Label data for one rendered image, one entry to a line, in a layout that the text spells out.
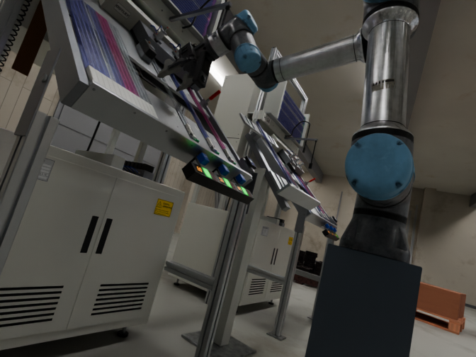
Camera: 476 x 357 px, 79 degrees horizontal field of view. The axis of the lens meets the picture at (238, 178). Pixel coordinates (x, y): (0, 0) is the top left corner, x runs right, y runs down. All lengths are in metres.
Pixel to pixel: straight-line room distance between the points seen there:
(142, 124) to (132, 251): 0.58
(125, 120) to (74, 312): 0.67
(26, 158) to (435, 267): 10.78
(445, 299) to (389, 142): 3.87
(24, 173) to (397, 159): 0.66
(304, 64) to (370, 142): 0.44
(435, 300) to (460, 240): 6.83
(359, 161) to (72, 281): 0.90
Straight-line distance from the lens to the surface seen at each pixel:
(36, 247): 1.00
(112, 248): 1.12
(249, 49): 0.91
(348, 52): 0.94
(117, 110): 0.69
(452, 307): 4.39
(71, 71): 0.69
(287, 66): 0.97
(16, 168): 0.61
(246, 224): 1.38
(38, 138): 0.63
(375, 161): 0.59
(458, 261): 11.07
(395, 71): 0.71
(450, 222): 11.13
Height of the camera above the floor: 0.53
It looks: 9 degrees up
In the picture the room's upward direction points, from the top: 15 degrees clockwise
